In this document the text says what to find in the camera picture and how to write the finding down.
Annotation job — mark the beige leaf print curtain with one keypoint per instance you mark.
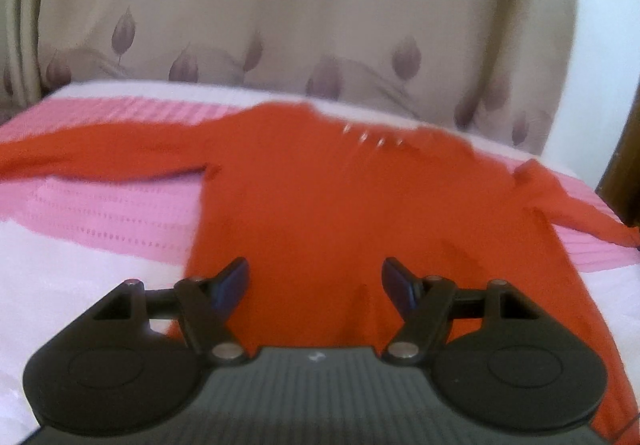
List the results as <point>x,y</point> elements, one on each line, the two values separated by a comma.
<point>250,0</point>

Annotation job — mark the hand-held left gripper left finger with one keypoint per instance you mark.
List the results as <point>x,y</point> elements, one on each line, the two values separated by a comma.
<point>231,286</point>

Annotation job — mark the red knit sweater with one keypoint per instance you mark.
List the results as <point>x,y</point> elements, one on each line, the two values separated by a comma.
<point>320,205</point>

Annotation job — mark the pink white knitted blanket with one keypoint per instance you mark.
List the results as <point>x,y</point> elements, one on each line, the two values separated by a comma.
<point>100,220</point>

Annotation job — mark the dark wooden furniture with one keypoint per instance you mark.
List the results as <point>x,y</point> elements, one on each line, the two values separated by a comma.
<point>622,185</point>

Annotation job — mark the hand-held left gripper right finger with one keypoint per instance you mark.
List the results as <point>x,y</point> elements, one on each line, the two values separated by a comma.
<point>398,286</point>

